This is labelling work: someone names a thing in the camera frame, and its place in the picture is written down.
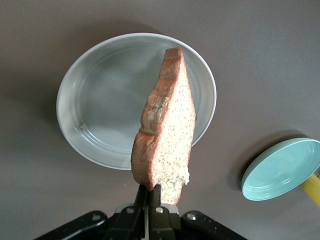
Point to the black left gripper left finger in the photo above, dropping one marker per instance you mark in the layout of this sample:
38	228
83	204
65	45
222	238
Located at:
125	225

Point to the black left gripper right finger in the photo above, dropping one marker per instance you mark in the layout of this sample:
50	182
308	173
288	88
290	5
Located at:
165	227

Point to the bread slice with torn corner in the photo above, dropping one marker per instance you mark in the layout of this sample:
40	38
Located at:
170	125

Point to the beige plate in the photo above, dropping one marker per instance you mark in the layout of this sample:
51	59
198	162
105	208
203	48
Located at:
100	100

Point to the mint green plate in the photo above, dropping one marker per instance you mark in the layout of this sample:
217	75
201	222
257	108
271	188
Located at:
280	170

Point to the yellow mustard squeeze bottle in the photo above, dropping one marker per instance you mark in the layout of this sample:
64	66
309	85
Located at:
312	190

